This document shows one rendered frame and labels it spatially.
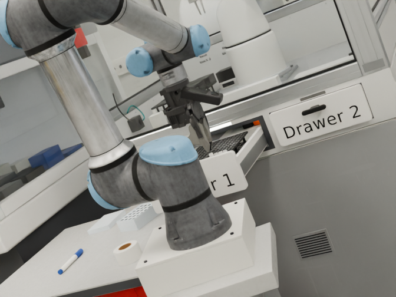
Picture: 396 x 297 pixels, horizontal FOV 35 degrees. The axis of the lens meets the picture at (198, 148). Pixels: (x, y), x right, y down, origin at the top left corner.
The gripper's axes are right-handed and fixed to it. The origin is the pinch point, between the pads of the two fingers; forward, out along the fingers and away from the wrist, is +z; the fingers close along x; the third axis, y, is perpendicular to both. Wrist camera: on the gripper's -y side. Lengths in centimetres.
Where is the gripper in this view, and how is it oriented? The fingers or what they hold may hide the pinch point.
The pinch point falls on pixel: (210, 145)
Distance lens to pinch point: 179.6
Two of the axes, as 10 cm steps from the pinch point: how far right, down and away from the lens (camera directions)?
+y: -8.8, 2.9, 3.8
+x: -2.8, 3.2, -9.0
